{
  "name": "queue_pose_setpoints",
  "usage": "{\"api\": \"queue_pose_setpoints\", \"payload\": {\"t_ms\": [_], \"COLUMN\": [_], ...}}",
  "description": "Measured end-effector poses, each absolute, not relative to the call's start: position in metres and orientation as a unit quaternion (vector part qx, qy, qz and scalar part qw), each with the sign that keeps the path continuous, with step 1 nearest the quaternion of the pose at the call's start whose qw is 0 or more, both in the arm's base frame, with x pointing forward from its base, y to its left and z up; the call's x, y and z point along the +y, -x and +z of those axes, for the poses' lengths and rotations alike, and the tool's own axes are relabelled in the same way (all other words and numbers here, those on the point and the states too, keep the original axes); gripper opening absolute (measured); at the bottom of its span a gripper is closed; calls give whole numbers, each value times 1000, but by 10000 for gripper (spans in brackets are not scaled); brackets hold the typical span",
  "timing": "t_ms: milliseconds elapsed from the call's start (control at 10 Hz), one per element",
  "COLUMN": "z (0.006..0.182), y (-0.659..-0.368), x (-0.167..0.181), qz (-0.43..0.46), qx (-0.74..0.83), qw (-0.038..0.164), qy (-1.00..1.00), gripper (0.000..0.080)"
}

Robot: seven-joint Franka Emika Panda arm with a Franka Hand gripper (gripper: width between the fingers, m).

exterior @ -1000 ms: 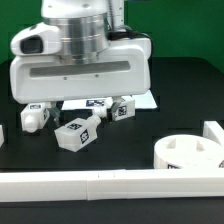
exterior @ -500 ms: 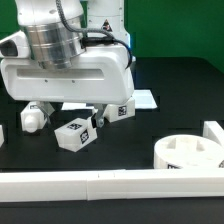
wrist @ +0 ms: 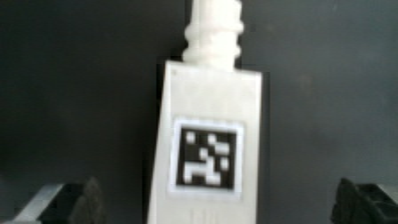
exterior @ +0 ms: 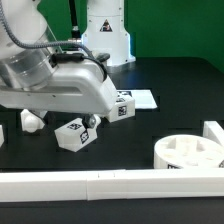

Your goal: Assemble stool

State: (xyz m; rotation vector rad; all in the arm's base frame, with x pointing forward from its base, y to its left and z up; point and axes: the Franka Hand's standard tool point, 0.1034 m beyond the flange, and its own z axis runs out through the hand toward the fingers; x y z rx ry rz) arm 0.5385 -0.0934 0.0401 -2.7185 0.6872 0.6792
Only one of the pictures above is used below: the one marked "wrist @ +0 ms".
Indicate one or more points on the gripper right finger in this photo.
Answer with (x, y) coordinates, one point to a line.
(366, 203)

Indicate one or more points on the white stool leg with tag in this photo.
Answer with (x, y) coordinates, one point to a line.
(206, 160)

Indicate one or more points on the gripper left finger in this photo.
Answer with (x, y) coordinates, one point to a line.
(64, 204)

